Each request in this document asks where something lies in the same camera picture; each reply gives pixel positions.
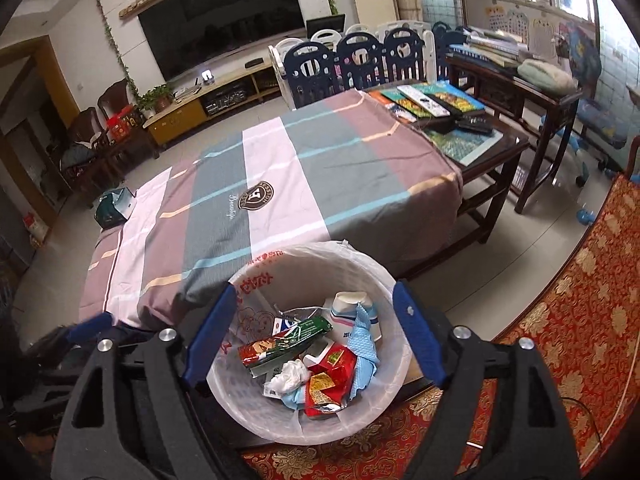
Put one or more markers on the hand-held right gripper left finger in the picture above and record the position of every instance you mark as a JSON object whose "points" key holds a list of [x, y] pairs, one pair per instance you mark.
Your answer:
{"points": [[212, 332]]}

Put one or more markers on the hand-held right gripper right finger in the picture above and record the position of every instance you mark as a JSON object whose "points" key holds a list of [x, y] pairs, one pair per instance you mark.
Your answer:
{"points": [[417, 332]]}

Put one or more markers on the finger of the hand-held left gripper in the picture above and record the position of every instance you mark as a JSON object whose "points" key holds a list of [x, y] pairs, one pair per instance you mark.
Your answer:
{"points": [[92, 326]]}

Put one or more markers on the blue cloth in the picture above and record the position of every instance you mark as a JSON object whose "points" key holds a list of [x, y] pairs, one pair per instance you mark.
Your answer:
{"points": [[365, 355]]}

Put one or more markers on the green snack packet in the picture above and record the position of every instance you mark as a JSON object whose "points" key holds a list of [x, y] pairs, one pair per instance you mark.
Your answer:
{"points": [[280, 345]]}

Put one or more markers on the white paper cup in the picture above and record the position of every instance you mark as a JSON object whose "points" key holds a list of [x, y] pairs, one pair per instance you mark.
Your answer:
{"points": [[350, 317]]}

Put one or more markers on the waste bin with white bag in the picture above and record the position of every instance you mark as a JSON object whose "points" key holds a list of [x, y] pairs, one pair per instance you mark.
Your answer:
{"points": [[240, 400]]}

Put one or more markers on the white tissue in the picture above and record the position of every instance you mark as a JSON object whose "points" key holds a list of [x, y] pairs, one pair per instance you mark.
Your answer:
{"points": [[287, 377]]}

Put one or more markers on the red snack packet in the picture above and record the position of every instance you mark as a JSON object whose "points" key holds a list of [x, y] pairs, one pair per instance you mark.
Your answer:
{"points": [[330, 385]]}

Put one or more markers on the light blue face mask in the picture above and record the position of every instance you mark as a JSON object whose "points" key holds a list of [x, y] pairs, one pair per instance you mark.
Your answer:
{"points": [[295, 397]]}

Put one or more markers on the red and white bag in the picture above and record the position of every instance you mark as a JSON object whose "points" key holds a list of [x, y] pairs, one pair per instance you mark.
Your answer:
{"points": [[36, 227]]}

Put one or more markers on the green tissue box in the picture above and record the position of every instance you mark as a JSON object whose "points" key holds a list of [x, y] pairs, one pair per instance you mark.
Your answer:
{"points": [[114, 207]]}

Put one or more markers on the dark wooden coffee table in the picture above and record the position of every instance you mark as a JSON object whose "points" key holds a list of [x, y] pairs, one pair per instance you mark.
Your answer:
{"points": [[480, 200]]}

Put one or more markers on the dark bag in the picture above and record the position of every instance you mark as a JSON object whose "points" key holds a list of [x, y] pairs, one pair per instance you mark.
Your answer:
{"points": [[79, 156]]}

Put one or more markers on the pile of picture books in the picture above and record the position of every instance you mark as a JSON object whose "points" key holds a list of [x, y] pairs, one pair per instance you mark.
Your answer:
{"points": [[460, 147]]}

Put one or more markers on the red gift box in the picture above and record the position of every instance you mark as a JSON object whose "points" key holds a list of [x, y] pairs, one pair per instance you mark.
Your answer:
{"points": [[125, 125]]}

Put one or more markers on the dark wooden armchair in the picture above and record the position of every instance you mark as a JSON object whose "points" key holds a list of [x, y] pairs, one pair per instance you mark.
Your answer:
{"points": [[112, 95], [82, 122]]}

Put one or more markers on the small blue toy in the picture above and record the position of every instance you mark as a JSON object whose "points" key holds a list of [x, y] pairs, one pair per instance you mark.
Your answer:
{"points": [[585, 216]]}

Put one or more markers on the black remote control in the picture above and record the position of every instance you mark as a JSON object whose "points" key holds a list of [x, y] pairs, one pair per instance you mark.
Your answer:
{"points": [[475, 125]]}

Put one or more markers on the wooden television cabinet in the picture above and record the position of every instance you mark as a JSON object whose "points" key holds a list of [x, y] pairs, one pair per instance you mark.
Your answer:
{"points": [[175, 117]]}

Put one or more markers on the black audio amplifier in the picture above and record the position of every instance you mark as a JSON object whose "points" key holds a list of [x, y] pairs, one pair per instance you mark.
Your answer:
{"points": [[225, 101]]}

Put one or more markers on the white remote control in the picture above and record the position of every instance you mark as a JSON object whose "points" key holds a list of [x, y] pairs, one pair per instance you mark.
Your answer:
{"points": [[425, 100]]}

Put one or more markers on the potted green plant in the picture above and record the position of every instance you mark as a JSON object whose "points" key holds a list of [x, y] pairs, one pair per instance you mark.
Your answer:
{"points": [[155, 97]]}

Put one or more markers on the dark wooden side desk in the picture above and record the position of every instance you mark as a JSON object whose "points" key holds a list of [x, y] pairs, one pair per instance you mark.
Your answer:
{"points": [[530, 105]]}

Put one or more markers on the small desk clock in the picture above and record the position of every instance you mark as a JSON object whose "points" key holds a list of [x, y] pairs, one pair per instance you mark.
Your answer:
{"points": [[208, 78]]}

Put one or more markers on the black set-top box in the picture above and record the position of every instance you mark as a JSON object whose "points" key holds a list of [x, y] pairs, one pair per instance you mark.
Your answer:
{"points": [[254, 63]]}

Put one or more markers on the navy and white playpen fence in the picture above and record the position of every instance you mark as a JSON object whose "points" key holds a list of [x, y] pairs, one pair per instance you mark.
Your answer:
{"points": [[360, 65]]}

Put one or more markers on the blue child's desk chair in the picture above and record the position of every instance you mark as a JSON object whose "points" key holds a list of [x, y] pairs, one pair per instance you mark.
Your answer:
{"points": [[597, 120]]}

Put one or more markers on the grey-green cushion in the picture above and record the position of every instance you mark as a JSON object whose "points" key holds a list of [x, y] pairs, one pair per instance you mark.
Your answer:
{"points": [[547, 77]]}

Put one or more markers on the stack of books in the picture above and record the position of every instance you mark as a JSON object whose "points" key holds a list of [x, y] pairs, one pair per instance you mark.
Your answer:
{"points": [[492, 50]]}

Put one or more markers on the large black television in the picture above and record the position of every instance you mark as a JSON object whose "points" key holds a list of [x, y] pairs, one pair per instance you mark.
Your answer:
{"points": [[225, 20]]}

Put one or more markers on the black monitor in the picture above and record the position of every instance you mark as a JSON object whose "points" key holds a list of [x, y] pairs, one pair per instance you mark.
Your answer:
{"points": [[326, 27]]}

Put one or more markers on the wall chart poster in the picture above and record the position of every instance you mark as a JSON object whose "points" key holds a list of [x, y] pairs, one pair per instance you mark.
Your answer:
{"points": [[547, 34], [507, 20]]}

